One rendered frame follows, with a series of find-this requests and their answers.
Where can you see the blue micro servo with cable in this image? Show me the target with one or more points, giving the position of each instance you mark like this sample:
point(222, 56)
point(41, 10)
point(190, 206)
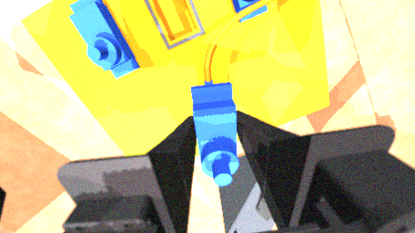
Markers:
point(215, 115)

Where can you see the yellow flat panel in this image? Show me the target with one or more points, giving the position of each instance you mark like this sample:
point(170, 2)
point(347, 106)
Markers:
point(133, 62)

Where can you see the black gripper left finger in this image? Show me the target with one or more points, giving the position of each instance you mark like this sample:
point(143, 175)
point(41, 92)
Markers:
point(165, 173)

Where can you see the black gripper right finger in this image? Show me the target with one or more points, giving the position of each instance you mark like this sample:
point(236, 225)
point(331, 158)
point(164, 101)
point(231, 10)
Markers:
point(283, 162)

